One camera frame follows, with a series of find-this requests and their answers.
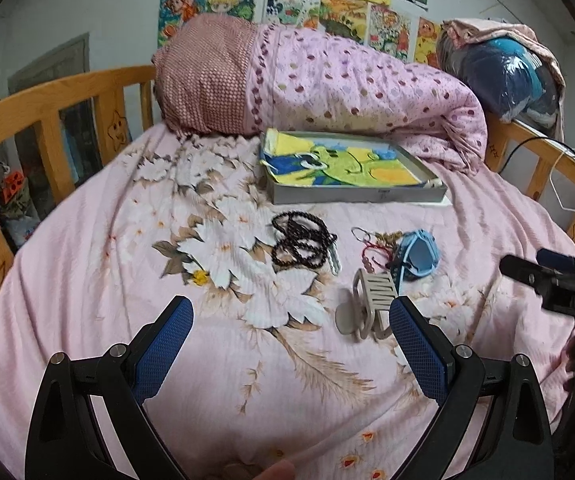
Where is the beige hair claw clip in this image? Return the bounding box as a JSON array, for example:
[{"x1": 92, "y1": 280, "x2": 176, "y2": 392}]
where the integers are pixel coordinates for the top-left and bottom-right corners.
[{"x1": 335, "y1": 269, "x2": 398, "y2": 340}]

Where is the blue hair claw clip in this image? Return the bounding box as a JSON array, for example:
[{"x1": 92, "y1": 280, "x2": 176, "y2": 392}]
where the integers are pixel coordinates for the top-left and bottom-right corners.
[{"x1": 389, "y1": 230, "x2": 440, "y2": 295}]

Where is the silver hair clip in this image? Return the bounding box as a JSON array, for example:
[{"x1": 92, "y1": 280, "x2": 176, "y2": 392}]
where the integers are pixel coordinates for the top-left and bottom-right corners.
[{"x1": 327, "y1": 244, "x2": 342, "y2": 276}]

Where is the black bead necklace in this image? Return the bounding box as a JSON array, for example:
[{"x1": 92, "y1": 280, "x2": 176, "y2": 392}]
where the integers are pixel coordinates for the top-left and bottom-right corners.
[{"x1": 270, "y1": 210, "x2": 339, "y2": 270}]

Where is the pink floral bed sheet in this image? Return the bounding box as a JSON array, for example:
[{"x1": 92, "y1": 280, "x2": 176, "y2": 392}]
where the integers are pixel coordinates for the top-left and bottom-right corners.
[{"x1": 0, "y1": 126, "x2": 575, "y2": 479}]

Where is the grey tray with frog cloth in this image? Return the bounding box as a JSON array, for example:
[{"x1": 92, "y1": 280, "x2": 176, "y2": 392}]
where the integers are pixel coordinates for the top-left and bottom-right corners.
[{"x1": 259, "y1": 128, "x2": 448, "y2": 205}]

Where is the rolled pink dotted quilt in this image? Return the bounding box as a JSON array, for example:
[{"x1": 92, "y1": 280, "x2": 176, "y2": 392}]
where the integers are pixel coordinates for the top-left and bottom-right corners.
[{"x1": 153, "y1": 14, "x2": 488, "y2": 174}]

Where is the wooden bed rail right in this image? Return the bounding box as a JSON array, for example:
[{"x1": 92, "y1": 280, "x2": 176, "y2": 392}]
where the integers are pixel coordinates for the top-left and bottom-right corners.
[{"x1": 485, "y1": 113, "x2": 575, "y2": 243}]

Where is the black cable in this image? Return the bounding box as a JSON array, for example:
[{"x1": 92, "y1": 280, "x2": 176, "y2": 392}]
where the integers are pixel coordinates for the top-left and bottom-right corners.
[{"x1": 497, "y1": 135, "x2": 551, "y2": 175}]

